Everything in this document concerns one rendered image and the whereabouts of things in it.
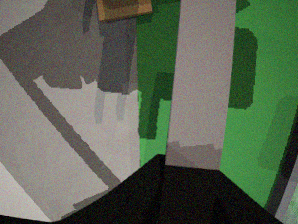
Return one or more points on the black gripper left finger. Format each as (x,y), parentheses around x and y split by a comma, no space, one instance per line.
(134,201)

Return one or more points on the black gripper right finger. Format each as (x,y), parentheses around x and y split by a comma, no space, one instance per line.
(233,206)

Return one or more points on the green putting mat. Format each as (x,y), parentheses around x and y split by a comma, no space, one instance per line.
(263,102)

